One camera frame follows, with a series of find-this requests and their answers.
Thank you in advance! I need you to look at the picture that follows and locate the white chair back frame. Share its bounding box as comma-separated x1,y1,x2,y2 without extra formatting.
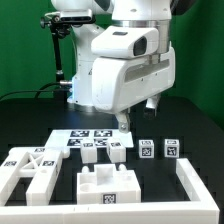
0,147,70,206

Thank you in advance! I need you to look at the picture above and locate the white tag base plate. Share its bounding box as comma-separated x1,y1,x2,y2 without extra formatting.
45,129,133,148

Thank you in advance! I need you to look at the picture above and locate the white chair seat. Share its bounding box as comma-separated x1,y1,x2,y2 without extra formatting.
76,164,141,204

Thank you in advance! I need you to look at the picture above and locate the black cable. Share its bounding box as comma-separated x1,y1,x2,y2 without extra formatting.
0,82,73,102

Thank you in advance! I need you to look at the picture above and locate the black camera stand pole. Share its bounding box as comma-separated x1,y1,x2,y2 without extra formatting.
40,16,70,100

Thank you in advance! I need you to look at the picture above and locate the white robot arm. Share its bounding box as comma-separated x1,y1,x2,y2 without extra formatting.
51,0,196,132

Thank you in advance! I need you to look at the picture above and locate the white tagged cube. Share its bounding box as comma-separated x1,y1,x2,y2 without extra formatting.
164,139,180,158
139,140,154,158

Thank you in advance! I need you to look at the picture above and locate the white U-shaped fence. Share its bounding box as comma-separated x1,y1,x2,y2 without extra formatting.
0,158,220,224

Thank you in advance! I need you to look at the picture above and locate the grey camera on stand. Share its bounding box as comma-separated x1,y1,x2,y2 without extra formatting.
45,9,94,24

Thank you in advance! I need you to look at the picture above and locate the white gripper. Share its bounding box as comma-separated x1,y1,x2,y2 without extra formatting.
92,46,175,133

